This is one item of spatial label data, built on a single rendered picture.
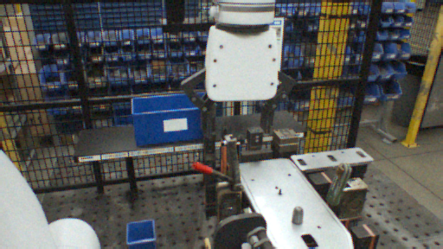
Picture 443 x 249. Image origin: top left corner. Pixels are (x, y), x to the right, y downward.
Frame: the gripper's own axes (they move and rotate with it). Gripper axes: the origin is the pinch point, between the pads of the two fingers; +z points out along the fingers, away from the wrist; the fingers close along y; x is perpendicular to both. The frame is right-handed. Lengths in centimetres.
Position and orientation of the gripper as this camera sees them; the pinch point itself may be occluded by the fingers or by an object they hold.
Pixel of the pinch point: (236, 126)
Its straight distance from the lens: 53.3
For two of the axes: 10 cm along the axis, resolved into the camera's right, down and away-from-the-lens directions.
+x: -1.8, -4.1, 8.9
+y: 9.8, -0.5, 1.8
